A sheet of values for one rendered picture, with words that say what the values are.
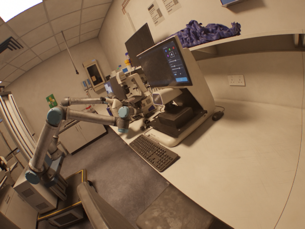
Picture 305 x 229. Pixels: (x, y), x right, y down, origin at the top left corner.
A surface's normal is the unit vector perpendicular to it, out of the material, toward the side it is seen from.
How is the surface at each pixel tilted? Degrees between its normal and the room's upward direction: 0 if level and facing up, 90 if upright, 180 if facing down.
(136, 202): 0
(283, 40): 90
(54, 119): 86
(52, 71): 90
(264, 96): 90
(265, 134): 0
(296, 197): 0
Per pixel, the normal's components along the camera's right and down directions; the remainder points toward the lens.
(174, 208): -0.36, -0.86
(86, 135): 0.51, 0.15
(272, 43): -0.78, 0.48
